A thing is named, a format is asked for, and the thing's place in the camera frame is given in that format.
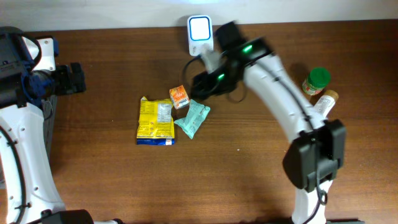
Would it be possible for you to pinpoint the green lid jar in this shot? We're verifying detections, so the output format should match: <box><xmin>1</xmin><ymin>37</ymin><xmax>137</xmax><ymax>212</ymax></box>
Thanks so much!
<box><xmin>302</xmin><ymin>67</ymin><xmax>331</xmax><ymax>96</ymax></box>

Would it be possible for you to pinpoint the black right camera cable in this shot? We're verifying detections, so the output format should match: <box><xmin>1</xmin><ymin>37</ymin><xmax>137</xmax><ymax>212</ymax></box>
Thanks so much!
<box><xmin>181</xmin><ymin>51</ymin><xmax>327</xmax><ymax>224</ymax></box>

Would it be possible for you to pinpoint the white barcode scanner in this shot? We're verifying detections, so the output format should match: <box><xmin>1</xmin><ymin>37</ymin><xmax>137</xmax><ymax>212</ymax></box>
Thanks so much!
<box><xmin>187</xmin><ymin>15</ymin><xmax>214</xmax><ymax>57</ymax></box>

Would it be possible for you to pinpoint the grey plastic mesh basket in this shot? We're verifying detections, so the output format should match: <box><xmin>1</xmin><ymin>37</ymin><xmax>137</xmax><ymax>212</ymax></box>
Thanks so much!
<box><xmin>42</xmin><ymin>96</ymin><xmax>57</xmax><ymax>157</ymax></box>

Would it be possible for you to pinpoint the white cream tube gold cap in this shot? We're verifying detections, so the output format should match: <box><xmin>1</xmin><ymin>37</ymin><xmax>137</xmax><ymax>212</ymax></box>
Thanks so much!
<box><xmin>313</xmin><ymin>90</ymin><xmax>339</xmax><ymax>117</ymax></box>

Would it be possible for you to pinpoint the orange white snack packet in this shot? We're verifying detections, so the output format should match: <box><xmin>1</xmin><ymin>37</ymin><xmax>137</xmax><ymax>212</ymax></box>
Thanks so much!
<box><xmin>169</xmin><ymin>85</ymin><xmax>190</xmax><ymax>110</ymax></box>

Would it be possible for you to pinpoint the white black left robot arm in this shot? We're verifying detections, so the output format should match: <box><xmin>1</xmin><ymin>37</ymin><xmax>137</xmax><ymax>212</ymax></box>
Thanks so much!
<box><xmin>1</xmin><ymin>27</ymin><xmax>94</xmax><ymax>224</ymax></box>

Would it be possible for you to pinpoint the mint green tissue packet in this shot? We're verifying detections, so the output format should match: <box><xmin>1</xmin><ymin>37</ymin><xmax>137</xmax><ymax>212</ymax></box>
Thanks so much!
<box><xmin>174</xmin><ymin>100</ymin><xmax>211</xmax><ymax>139</ymax></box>

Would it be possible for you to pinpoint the yellow snack packet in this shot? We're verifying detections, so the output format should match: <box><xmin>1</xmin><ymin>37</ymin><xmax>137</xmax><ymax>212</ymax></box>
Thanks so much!
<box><xmin>136</xmin><ymin>96</ymin><xmax>175</xmax><ymax>146</ymax></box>

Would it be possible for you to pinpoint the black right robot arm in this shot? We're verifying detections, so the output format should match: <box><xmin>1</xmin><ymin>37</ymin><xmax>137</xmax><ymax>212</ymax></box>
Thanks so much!
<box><xmin>190</xmin><ymin>22</ymin><xmax>346</xmax><ymax>223</ymax></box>

